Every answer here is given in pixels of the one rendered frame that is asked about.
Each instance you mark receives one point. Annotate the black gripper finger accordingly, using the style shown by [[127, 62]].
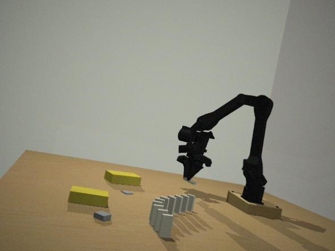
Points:
[[186, 168], [194, 168]]

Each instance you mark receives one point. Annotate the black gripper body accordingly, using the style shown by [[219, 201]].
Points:
[[199, 158]]

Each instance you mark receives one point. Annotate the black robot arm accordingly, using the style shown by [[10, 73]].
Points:
[[252, 167]]

